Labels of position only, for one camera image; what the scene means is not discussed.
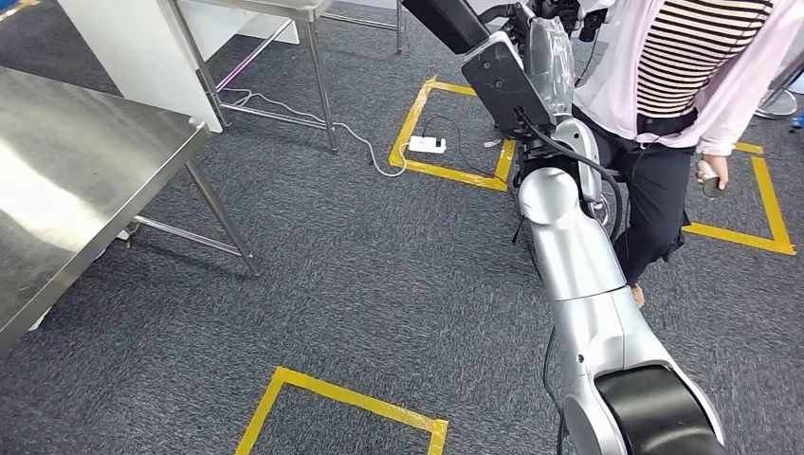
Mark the person's left hand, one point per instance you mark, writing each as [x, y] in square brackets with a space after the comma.
[716, 166]

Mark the long black plastic part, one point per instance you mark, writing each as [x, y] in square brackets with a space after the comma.
[446, 22]

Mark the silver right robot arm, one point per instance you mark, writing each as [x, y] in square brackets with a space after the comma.
[578, 251]

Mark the stainless steel workbench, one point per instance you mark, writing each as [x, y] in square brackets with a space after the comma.
[289, 6]
[75, 176]

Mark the yellow floor tape square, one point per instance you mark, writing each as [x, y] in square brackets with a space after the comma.
[352, 397]
[449, 172]
[769, 201]

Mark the round metal stand base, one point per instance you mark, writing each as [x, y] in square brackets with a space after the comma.
[779, 103]

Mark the person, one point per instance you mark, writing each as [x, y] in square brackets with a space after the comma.
[691, 50]

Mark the white power strip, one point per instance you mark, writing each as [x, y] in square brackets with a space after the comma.
[427, 144]

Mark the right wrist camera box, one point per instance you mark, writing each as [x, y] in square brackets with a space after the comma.
[502, 88]

